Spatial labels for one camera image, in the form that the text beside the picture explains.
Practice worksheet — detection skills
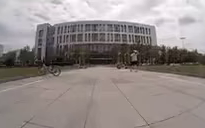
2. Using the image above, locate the row of trees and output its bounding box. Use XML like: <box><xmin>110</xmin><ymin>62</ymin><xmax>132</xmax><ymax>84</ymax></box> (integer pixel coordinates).
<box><xmin>0</xmin><ymin>43</ymin><xmax>205</xmax><ymax>67</ymax></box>

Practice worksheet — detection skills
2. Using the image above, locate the large grey curved building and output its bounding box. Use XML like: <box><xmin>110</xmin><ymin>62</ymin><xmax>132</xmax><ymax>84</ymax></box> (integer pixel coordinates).
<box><xmin>34</xmin><ymin>20</ymin><xmax>158</xmax><ymax>65</ymax></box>

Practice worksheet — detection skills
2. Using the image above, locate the grass strip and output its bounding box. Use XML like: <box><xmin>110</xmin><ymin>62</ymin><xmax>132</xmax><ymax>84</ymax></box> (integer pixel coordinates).
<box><xmin>139</xmin><ymin>64</ymin><xmax>205</xmax><ymax>80</ymax></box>
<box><xmin>0</xmin><ymin>66</ymin><xmax>44</xmax><ymax>82</ymax></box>

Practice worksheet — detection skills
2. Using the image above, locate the grey paved plaza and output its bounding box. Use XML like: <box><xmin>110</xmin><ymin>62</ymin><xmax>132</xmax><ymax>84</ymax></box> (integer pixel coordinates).
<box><xmin>0</xmin><ymin>65</ymin><xmax>205</xmax><ymax>128</ymax></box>

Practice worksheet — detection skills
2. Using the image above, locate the lamp pole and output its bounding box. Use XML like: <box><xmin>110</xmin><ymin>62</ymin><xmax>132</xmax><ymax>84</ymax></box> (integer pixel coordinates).
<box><xmin>179</xmin><ymin>36</ymin><xmax>187</xmax><ymax>51</ymax></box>

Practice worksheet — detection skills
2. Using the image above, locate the bicycle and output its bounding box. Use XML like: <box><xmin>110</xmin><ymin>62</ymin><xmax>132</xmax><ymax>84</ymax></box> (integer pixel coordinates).
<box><xmin>36</xmin><ymin>62</ymin><xmax>62</xmax><ymax>77</ymax></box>

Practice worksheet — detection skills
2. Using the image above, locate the person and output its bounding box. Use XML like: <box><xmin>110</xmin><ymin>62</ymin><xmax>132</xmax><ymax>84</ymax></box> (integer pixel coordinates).
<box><xmin>129</xmin><ymin>49</ymin><xmax>140</xmax><ymax>73</ymax></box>

